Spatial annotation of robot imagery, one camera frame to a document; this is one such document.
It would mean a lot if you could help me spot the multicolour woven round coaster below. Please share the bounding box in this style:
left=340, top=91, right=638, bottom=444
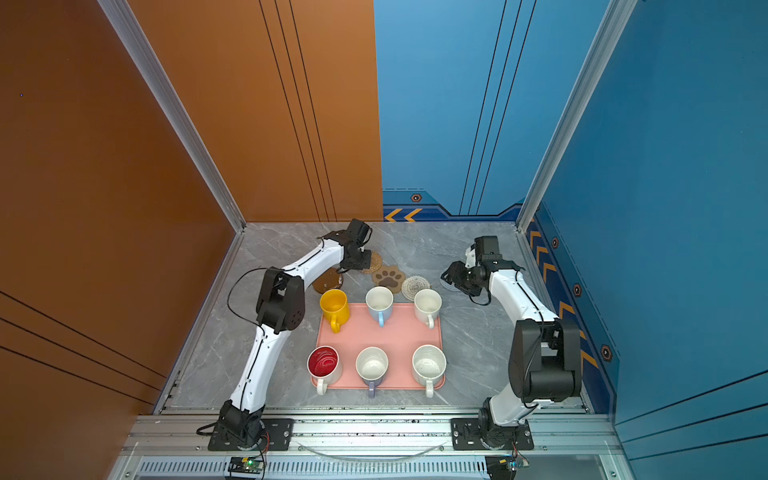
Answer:
left=401, top=275, right=431, bottom=302

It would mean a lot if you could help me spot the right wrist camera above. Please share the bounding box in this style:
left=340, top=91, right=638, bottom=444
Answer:
left=465, top=245, right=477, bottom=269

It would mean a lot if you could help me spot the white mug back right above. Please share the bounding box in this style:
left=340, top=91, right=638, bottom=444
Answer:
left=413, top=289, right=442, bottom=329

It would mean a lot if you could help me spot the white mug front right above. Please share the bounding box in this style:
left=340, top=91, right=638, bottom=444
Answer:
left=411, top=345, right=447, bottom=398

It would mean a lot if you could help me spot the glossy round wooden coaster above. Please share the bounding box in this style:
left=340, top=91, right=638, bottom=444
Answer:
left=312, top=268, right=344, bottom=294

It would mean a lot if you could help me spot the aluminium front rail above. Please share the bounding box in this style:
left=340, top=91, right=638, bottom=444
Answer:
left=108, top=408, right=633, bottom=479

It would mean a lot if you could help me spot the cork paw print coaster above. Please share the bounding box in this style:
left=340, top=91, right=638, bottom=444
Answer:
left=371, top=266, right=407, bottom=294

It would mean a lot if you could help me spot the pink rectangular tray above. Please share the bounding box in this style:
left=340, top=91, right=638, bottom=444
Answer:
left=316, top=303, right=443, bottom=390

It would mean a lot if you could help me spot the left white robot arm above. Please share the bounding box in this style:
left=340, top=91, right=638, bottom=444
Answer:
left=208, top=219, right=372, bottom=451

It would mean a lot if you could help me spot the light blue mug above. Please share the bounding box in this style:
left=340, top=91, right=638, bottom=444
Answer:
left=365, top=286, right=394, bottom=327

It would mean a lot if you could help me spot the right circuit board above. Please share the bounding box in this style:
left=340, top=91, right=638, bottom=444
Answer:
left=484, top=456, right=530, bottom=480

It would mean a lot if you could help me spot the red inside white mug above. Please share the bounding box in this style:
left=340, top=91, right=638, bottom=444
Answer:
left=307, top=346, right=343, bottom=395

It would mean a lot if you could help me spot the aluminium corner post right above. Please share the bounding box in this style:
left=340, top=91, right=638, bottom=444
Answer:
left=515, top=0, right=638, bottom=234

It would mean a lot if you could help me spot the purple handled white mug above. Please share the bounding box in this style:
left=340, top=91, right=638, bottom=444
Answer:
left=355, top=347, right=389, bottom=398

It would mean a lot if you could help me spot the circuit board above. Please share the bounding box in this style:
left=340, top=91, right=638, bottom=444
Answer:
left=484, top=456, right=530, bottom=480
left=227, top=456, right=266, bottom=479

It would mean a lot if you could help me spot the woven rattan round coaster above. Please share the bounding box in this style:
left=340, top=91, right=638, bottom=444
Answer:
left=362, top=251, right=383, bottom=274

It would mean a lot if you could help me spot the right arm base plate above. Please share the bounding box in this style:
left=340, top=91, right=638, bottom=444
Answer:
left=450, top=418, right=535, bottom=451

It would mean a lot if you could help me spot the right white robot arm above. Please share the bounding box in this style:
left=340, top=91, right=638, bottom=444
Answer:
left=441, top=236, right=583, bottom=449

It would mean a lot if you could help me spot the aluminium corner post left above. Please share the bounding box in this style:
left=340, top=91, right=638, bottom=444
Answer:
left=98, top=0, right=246, bottom=234

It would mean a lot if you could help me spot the yellow mug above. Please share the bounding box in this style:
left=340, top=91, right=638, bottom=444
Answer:
left=319, top=289, right=351, bottom=334

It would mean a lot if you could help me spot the left circuit board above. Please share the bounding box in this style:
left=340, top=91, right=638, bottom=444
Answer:
left=227, top=456, right=266, bottom=479

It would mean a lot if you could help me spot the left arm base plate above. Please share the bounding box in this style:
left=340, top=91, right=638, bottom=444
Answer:
left=207, top=418, right=294, bottom=453

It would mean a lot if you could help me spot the aluminium corner post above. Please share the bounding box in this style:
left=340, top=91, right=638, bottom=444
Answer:
left=515, top=0, right=638, bottom=234
left=98, top=0, right=246, bottom=234

